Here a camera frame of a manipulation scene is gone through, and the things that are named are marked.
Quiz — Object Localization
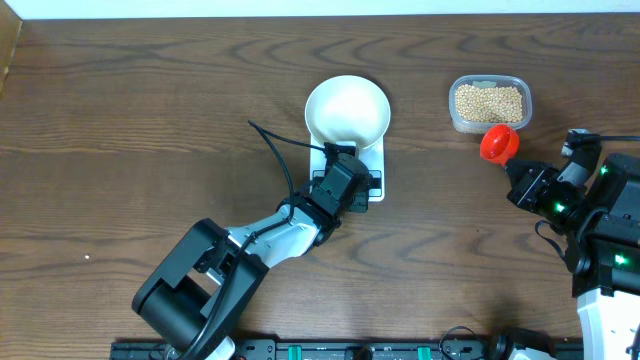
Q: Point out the soybeans in container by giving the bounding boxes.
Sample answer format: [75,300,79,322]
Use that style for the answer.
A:
[454,84,523,123]

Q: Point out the cream bowl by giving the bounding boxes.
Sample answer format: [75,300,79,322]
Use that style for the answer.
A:
[304,75,392,151]

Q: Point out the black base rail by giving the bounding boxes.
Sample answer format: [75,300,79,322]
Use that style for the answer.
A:
[109,327,586,360]

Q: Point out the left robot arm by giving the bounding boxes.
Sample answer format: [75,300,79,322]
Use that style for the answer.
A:
[132,153,371,359]

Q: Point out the red measuring scoop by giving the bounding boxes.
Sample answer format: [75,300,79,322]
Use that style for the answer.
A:
[480,124,520,167]

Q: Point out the clear plastic container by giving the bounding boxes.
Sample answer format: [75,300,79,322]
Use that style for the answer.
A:
[449,75,533,134]

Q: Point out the white digital kitchen scale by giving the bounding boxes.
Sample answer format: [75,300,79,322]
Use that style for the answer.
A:
[309,138,385,202]

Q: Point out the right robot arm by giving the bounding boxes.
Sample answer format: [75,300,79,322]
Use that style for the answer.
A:
[505,153,639,359]

